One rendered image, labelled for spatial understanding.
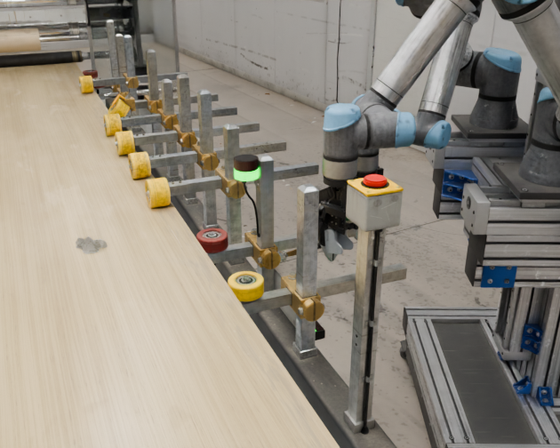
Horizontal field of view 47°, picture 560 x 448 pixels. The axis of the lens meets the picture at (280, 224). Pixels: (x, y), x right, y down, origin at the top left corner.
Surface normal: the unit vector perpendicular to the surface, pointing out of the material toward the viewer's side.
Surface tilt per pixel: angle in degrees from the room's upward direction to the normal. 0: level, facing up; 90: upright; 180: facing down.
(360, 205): 90
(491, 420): 0
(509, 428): 0
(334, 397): 0
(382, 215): 90
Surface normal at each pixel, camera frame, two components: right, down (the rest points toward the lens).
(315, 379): 0.00, -0.91
